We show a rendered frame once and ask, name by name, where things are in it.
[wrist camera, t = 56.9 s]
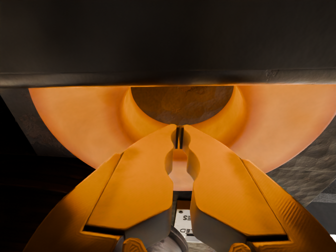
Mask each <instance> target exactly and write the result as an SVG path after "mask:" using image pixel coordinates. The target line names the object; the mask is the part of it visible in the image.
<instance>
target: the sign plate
mask: <svg viewBox="0 0 336 252"><path fill-rule="evenodd" d="M190 207H191V201H189V200H177V201H176V208H175V215H174V222H173V226H174V227H175V228H176V229H177V230H178V231H179V232H180V233H181V234H182V235H183V237H184V238H185V239H186V236H187V235H194V234H193V232H192V224H191V216H190ZM186 242H190V243H202V242H201V241H200V242H196V241H186Z"/></svg>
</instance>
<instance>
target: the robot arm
mask: <svg viewBox="0 0 336 252"><path fill-rule="evenodd" d="M178 139H179V148H180V149H182V150H183V152H184V153H185V154H186V155H187V165H186V171H187V173H188V174H189V175H190V176H191V177H192V179H193V181H194V182H193V187H192V196H191V204H190V220H191V228H192V233H193V235H194V236H195V238H196V239H198V240H199V241H201V242H202V243H204V244H205V245H207V246H209V247H210V248H212V249H213V250H215V252H336V241H335V240H334V239H333V238H332V236H331V235H330V234H329V233H328V232H327V230H326V229H325V228H324V227H323V226H322V225H321V224H320V223H319V221H318V220H317V219H316V218H315V217H314V216H313V215H312V214H311V213H310V212H309V211H308V210H307V209H306V208H305V207H304V206H302V205H301V204H300V203H299V202H298V201H297V200H296V199H295V198H293V197H292V196H291V195H290V194H289V193H288V192H286V191H285V190H284V189H283V188H282V187H280V186H279V185H278V184H277V183H276V182H275V181H273V180H272V179H271V178H270V177H269V176H268V175H266V174H265V173H264V172H263V171H262V170H260V169H259V168H258V167H257V166H256V165H255V164H253V163H252V162H251V161H250V160H249V159H241V158H240V157H239V156H238V155H236V154H235V153H234V152H233V151H232V150H231V149H229V148H228V147H227V146H225V145H224V144H222V143H221V142H219V141H218V140H216V139H214V138H212V137H211V136H209V135H207V134H205V133H203V132H202V131H200V130H198V129H196V128H194V127H192V126H191V125H188V124H186V125H181V126H179V125H175V124H169V125H167V126H165V127H163V128H161V129H159V130H157V131H155V132H153V133H151V134H149V135H147V136H145V137H143V138H142V139H140V140H138V141H137V142H135V143H134V144H132V145H131V146H130V147H128V148H127V149H126V150H125V151H124V152H123V153H121V154H119V153H115V154H114V155H113V156H112V157H110V158H109V159H108V160H107V161H106V162H104V163H103V164H102V165H101V166H100V167H98V168H97V169H96V170H95V171H94V172H92V173H91V174H90V175H89V176H88V177H87V178H85V179H84V180H83V181H82V182H81V183H79V184H78V185H77V186H76V187H75V188H73V189H72V190H71V191H70V192H69V193H68V194H67V195H66V196H65V197H64V198H63V199H62V200H61V201H60V202H59V203H58V204H57V205H56V206H55V207H54V208H53V209H52V210H51V211H50V212H49V214H48V215H47V216H46V217H45V219H44V220H43V221H42V222H41V224H40V225H39V226H38V228H37V229H36V231H35V232H34V233H33V235H32V236H31V238H30V240H29V241H28V243H27V244H26V246H25V248H24V249H23V251H22V252H147V250H146V249H147V248H149V247H151V246H152V245H154V244H156V243H158V242H159V241H161V240H163V239H165V238H166V237H167V236H168V235H169V234H170V231H171V220H172V204H173V186H174V184H173V181H172V180H171V178H170V177H169V174H170V173H171V172H172V170H173V155H174V151H175V149H178Z"/></svg>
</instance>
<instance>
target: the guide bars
mask: <svg viewBox="0 0 336 252"><path fill-rule="evenodd" d="M260 85H336V68H326V69H266V70H207V71H147V72H88V73H28V74H0V89H28V88H105V87H183V86H260Z"/></svg>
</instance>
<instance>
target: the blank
mask: <svg viewBox="0 0 336 252"><path fill-rule="evenodd" d="M28 90H29V93H30V96H31V99H32V101H33V103H34V106H35V108H36V110H37V112H38V114H39V115H40V117H41V119H42V120H43V122H44V123H45V125H46V126H47V128H48V129H49V130H50V132H51V133H52V134H53V135H54V136H55V138H56V139H57V140H58V141H59V142H60V143H61V144H62V145H63V146H64V147H65V148H66V149H68V150H69V151H70V152H71V153H72V154H73V155H75V156H76V157H77V158H79V159H80V160H82V161H83V162H84V163H86V164H88V165H89V166H91V167H93V168H94V169H97V168H99V167H100V166H101V165H102V164H103V163H104V162H106V161H107V160H108V159H109V158H110V157H112V156H113V155H114V154H122V153H123V152H124V151H125V150H126V149H127V148H129V147H130V146H131V145H133V144H134V143H136V142H137V141H139V140H140V139H142V138H144V137H146V136H148V135H150V134H152V133H154V132H156V131H158V130H160V129H162V128H164V127H166V126H168V125H169V124H166V123H162V122H159V121H157V120H155V119H153V118H151V117H149V116H148V115H147V114H145V113H144V112H143V111H142V110H141V109H140V108H139V107H138V105H137V104H136V102H135V101H134V99H133V96H132V92H131V87H67V88H28ZM335 115H336V84H299V85H234V87H233V92H232V95H231V98H230V100H229V101H228V103H227V104H226V106H225V107H224V108H223V109H222V110H221V111H220V112H219V113H217V114H216V115H214V116H213V117H211V118H209V119H207V120H205V121H203V122H200V123H196V124H191V125H190V126H192V127H194V128H196V129H197V130H199V131H201V132H203V133H205V134H207V135H208V136H210V137H212V138H214V139H216V140H217V141H219V142H221V143H222V144H224V145H225V146H226V147H228V148H229V149H230V150H232V151H233V152H234V153H235V154H236V155H238V156H239V157H240V158H241V159H242V160H250V161H251V162H252V163H253V164H254V165H256V166H257V167H258V168H259V169H260V170H262V171H263V172H264V173H265V174H266V173H268V172H270V171H272V170H274V169H276V168H278V167H279V166H281V165H283V164H285V163H286V162H288V161H289V160H291V159H292V158H294V157H295V156H297V155H298V154H299V153H300V152H302V151H303V150H304V149H305V148H307V147H308V146H309V145H310V144H311V143H312V142H313V141H314V140H315V139H316V138H317V137H318V136H319V135H320V134H321V133H322V132H323V131H324V130H325V129H326V127H327V126H328V125H329V124H330V122H331V121H332V120H333V118H334V117H335ZM187 159H188V157H187V155H186V154H185V153H184V152H183V150H182V149H180V144H179V139H178V147H177V149H175V150H174V152H173V164H172V172H171V173H170V174H169V175H168V176H169V177H170V179H171V180H172V181H173V191H193V183H194V180H193V179H192V177H191V176H190V175H189V174H188V173H187Z"/></svg>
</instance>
